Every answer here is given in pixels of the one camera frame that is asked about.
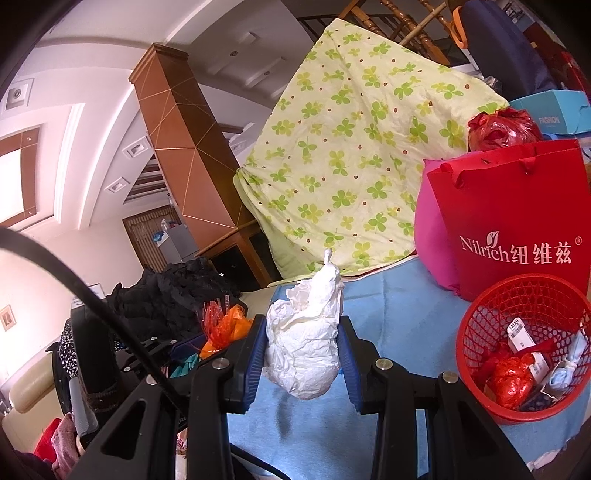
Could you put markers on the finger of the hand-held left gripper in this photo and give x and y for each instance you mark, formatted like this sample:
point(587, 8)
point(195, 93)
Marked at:
point(175, 348)

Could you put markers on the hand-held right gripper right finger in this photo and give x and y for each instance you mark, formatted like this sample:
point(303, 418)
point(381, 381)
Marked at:
point(348, 364)

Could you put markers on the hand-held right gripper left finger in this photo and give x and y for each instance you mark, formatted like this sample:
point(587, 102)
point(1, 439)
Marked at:
point(256, 364)

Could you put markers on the orange plastic bag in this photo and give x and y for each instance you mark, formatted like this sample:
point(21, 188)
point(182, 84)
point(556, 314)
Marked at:
point(226, 330)

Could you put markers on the white tissue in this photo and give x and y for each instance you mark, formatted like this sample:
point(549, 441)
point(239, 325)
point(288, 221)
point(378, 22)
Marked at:
point(302, 337)

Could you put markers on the red plastic wrapper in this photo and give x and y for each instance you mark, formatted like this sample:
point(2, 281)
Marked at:
point(510, 378)

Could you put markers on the red and white small box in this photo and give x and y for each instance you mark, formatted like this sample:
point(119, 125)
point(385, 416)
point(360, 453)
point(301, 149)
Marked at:
point(521, 333)

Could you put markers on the red mesh basket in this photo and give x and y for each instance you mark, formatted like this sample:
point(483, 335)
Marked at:
point(572, 300)

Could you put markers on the teal cloth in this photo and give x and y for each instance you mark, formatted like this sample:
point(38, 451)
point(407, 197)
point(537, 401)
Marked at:
point(182, 367)

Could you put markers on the black fluffy cloth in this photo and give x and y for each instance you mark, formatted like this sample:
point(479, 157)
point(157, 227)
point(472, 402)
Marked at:
point(171, 290)

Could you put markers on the light blue blanket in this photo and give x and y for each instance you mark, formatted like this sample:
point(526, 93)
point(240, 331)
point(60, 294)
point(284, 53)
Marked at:
point(415, 332)

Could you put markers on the beige sofa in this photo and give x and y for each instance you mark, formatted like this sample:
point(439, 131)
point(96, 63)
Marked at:
point(30, 392)

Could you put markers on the grey refrigerator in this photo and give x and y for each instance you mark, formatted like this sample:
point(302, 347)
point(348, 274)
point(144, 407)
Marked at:
point(178, 244)

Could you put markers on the dark wooden cabinet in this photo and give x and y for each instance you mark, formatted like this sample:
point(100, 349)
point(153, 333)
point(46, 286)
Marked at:
point(240, 258)

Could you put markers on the brown slatted door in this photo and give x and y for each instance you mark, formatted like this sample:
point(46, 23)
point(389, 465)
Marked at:
point(143, 235)

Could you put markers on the pink pillow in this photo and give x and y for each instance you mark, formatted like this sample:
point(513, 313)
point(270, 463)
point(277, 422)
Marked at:
point(434, 249)

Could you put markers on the square ceiling light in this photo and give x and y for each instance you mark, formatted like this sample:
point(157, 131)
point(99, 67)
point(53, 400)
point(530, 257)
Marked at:
point(135, 147)
point(116, 184)
point(18, 93)

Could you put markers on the clover print blanket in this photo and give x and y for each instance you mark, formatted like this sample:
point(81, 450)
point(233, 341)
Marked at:
point(360, 152)

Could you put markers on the wooden column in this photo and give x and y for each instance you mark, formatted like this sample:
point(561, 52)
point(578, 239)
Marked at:
point(180, 134)

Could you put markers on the red paper shopping bag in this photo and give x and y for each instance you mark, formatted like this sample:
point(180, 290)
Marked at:
point(521, 217)

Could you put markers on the red plastic bag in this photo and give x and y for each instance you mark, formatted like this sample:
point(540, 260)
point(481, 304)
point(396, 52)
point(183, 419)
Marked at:
point(503, 127)

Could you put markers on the light blue cardboard box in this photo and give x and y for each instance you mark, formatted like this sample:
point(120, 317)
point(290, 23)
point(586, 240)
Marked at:
point(554, 113)

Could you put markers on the wooden stair railing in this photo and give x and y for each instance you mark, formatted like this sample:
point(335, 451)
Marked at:
point(406, 23)

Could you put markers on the framed wall picture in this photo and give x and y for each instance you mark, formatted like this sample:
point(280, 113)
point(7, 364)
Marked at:
point(5, 317)

